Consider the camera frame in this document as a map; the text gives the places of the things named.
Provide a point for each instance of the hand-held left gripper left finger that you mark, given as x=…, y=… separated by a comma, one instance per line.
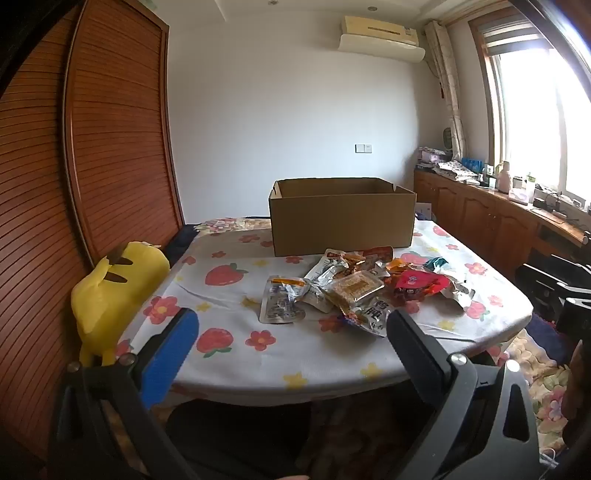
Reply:
x=168, y=350

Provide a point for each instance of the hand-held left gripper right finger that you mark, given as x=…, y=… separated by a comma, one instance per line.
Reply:
x=413, y=360

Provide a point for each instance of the silver packet blue print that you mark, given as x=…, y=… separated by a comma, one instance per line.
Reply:
x=369, y=318

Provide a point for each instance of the silver packet red-orange label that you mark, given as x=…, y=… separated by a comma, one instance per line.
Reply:
x=281, y=302

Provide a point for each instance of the brown cardboard box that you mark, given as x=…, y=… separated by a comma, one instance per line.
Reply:
x=341, y=221

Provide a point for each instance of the yellow plush toy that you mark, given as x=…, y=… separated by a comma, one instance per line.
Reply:
x=115, y=295

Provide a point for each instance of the red round snack packet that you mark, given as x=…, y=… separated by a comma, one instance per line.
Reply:
x=418, y=282

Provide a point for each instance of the crumpled silver foil packet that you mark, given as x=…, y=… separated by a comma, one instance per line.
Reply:
x=459, y=293

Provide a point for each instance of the floral strawberry tablecloth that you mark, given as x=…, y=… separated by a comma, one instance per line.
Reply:
x=258, y=346

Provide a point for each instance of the clear-wrapped brown cake packet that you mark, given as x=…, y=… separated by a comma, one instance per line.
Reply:
x=355, y=288

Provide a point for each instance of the orange foil snack packet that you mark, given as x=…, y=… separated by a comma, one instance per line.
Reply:
x=398, y=265

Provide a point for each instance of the teal foil snack packet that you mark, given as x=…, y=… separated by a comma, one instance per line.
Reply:
x=436, y=263

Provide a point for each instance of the red and white snack packet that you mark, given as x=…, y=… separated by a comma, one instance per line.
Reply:
x=371, y=254

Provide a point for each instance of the silver packet dark print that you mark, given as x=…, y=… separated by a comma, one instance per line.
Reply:
x=323, y=277

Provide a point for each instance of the floral blanket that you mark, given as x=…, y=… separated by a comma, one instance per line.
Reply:
x=547, y=374

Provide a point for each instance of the white card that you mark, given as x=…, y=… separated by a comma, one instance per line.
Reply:
x=425, y=211

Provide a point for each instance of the black chair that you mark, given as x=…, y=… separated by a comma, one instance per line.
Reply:
x=549, y=286

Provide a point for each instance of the wooden side cabinet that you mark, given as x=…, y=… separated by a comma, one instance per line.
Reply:
x=489, y=217

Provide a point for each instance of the wooden slatted wardrobe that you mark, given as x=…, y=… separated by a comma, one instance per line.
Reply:
x=69, y=184

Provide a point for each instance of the pile of patterned cloth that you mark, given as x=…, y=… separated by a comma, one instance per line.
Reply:
x=455, y=169

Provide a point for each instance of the pink and white bottle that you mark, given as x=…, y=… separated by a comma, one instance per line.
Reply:
x=504, y=179

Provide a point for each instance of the patterned curtain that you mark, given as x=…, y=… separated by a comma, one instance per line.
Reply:
x=448, y=83

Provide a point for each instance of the white wall switch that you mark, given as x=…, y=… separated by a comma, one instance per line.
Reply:
x=364, y=148

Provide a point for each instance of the window with wooden frame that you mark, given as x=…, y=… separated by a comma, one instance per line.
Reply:
x=531, y=101

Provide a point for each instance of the white wall air conditioner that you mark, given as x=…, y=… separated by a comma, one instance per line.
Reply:
x=381, y=39

